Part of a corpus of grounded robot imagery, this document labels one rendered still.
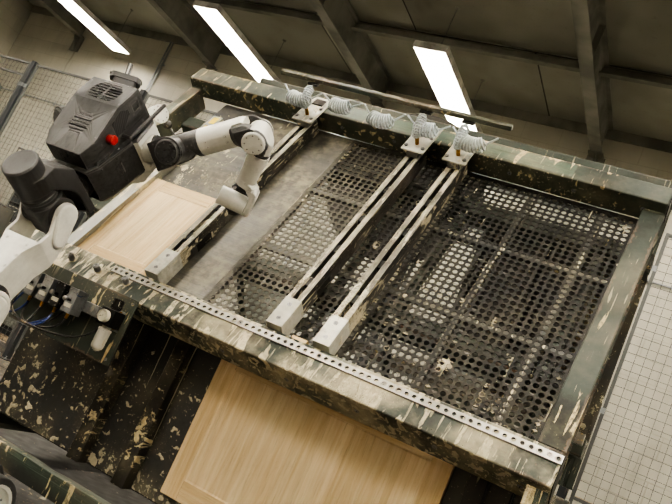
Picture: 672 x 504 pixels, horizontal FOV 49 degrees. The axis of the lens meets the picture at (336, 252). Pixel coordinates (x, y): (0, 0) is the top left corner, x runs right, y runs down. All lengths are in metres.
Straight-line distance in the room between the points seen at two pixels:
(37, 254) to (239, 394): 0.82
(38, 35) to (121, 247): 9.68
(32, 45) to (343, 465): 10.59
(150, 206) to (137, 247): 0.24
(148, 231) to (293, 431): 0.98
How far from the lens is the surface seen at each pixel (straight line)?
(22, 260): 2.44
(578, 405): 2.28
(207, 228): 2.84
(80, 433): 2.93
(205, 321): 2.52
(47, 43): 12.25
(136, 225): 3.02
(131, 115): 2.52
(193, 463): 2.71
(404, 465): 2.43
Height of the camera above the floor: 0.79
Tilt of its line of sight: 10 degrees up
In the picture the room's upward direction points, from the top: 24 degrees clockwise
